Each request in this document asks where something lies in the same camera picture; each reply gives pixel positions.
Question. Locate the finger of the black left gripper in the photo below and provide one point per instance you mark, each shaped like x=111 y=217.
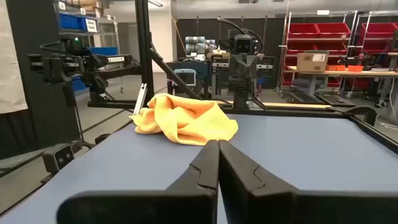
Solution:
x=236 y=74
x=250 y=74

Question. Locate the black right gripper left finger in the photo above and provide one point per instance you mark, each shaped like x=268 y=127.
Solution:
x=186 y=205

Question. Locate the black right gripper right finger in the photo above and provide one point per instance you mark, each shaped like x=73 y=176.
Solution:
x=264 y=205

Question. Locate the yellow orange waffle towel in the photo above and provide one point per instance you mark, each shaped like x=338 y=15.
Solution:
x=186 y=121

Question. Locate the grey blue-jointed robot arm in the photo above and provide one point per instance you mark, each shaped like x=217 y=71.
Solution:
x=196 y=40

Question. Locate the small black robot arm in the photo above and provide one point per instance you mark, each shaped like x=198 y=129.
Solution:
x=354 y=59

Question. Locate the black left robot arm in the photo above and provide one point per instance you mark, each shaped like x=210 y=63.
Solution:
x=241 y=101

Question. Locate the black Trossen robot arm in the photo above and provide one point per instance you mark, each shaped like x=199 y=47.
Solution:
x=102 y=62

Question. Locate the small tan cardboard box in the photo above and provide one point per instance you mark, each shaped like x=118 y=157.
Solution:
x=217 y=55

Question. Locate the blue equipment cart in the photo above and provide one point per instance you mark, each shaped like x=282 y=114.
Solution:
x=202 y=67

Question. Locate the small grey screen device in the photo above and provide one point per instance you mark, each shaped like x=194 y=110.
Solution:
x=186 y=77

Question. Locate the black backdrop curtain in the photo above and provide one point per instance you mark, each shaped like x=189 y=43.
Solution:
x=273 y=46

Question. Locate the red plastic storage bin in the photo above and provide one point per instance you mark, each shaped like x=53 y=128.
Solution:
x=289 y=62
x=332 y=30
x=359 y=84
x=377 y=30
x=303 y=30
x=300 y=47
x=331 y=46
x=376 y=45

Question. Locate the black floor mat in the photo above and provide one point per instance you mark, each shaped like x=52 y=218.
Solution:
x=306 y=98
x=335 y=100

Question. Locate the brown cardboard box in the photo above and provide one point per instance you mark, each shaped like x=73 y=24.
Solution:
x=311 y=62
x=88 y=3

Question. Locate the small orange bin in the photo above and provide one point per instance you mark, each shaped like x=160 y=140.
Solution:
x=355 y=68
x=335 y=68

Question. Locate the wooden top workbench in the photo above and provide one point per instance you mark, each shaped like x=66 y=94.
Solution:
x=357 y=74

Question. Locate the blue plastic storage bin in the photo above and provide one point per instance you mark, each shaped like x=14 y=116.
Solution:
x=77 y=85
x=68 y=21
x=104 y=51

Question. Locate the blue bin white label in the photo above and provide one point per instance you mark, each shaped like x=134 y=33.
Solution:
x=82 y=25

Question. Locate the grey metal storage shelf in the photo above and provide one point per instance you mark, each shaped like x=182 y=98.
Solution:
x=77 y=32

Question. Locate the black partition panel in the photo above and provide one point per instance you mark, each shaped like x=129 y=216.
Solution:
x=40 y=109

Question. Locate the white hanging curtain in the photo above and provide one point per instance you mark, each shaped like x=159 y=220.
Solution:
x=12 y=56

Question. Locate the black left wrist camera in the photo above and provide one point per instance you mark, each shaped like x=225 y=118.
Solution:
x=243 y=45

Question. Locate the black aluminium table frame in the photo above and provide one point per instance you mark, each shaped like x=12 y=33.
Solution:
x=144 y=46

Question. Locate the silver aluminium bracket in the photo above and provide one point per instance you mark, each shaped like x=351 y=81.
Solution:
x=140 y=99

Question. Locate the small black stereo camera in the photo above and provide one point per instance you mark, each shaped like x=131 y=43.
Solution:
x=59 y=158

